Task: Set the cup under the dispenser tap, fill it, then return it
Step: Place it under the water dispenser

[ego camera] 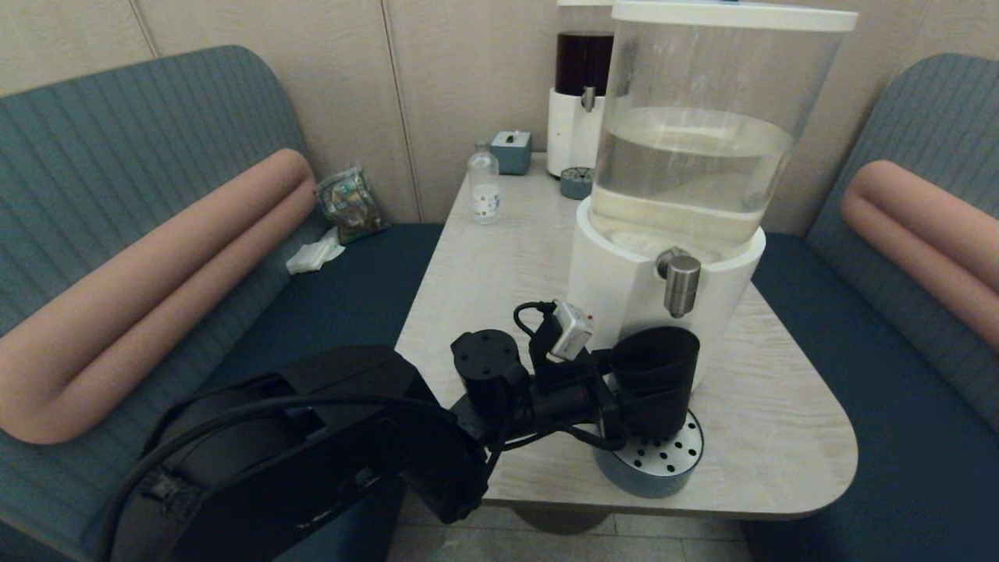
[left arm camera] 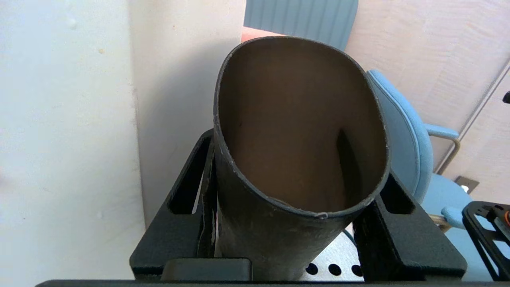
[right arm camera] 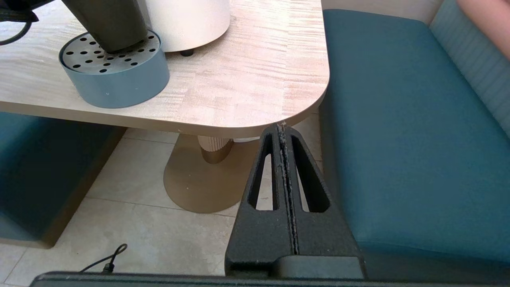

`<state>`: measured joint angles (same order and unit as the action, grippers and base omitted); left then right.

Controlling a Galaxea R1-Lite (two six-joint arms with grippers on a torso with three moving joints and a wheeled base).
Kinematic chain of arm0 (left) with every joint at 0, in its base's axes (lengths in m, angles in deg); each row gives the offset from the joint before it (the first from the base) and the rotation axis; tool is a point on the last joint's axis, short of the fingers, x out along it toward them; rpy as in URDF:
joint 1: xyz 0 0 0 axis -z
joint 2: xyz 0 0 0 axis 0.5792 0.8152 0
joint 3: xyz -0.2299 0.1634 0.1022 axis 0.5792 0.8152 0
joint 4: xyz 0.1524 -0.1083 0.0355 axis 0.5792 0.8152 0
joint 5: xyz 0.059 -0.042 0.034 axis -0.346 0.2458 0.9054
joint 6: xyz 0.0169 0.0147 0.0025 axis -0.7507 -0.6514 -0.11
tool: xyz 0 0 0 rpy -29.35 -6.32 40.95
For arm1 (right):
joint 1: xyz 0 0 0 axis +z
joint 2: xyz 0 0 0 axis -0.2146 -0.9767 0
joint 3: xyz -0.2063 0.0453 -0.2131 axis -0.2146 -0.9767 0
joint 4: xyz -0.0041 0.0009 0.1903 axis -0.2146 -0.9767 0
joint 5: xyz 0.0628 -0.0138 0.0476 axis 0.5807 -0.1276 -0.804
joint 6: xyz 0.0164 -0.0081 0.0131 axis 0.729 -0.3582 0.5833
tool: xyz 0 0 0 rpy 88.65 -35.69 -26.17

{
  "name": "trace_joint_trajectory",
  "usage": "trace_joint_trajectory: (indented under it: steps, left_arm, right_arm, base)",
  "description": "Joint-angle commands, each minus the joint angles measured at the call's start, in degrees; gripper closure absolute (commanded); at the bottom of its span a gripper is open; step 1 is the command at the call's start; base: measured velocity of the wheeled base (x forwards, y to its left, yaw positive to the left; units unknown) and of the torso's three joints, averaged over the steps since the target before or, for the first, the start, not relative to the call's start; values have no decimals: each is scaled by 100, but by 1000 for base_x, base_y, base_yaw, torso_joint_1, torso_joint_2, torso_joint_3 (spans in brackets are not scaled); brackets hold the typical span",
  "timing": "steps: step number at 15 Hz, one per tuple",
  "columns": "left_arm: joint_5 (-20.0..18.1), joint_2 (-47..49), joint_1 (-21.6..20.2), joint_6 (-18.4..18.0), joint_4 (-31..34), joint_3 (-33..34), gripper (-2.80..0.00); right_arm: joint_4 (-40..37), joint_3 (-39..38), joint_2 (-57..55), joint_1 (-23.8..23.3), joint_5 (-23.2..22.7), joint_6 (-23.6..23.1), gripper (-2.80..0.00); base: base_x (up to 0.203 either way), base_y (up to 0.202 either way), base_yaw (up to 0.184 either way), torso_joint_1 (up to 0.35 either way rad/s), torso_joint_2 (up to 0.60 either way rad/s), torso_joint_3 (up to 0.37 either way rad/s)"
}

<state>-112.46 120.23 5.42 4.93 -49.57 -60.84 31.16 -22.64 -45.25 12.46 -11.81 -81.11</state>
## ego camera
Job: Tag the teal upholstered bench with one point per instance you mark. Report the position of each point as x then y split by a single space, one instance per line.
897 406
117 156

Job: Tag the clear water dispenser white base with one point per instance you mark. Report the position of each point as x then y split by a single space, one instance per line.
616 273

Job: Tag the steel dispenser tap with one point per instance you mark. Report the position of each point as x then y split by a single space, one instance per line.
683 287
588 99

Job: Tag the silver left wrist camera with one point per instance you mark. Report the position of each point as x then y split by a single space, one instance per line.
570 334

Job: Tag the clear snack bag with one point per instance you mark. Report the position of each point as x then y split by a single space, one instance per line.
351 204

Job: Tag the blue-grey tissue box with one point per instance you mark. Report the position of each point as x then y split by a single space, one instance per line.
511 154

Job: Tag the dark drink dispenser white base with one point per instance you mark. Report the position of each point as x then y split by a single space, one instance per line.
568 134

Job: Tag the black plastic cup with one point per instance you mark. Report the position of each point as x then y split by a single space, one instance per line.
655 375

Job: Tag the table pedestal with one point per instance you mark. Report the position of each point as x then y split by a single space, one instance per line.
560 523

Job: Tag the round blue drip tray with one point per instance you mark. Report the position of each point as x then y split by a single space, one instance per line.
663 468
576 186

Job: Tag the crumpled white tissue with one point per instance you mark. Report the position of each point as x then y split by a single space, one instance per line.
314 254

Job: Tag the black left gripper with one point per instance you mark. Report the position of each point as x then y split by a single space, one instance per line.
566 394

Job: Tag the small clear plastic bottle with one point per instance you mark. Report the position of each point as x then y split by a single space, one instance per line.
484 190

